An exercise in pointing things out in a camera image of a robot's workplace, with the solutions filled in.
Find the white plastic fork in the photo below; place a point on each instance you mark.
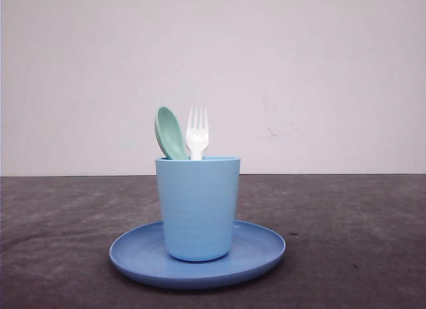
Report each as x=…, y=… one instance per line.
x=197, y=133

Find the mint green plastic spoon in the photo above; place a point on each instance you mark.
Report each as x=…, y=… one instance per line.
x=168, y=135

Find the light blue plastic cup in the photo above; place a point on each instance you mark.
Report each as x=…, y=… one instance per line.
x=198, y=201

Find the blue plastic plate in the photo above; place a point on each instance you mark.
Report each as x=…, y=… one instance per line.
x=140, y=254

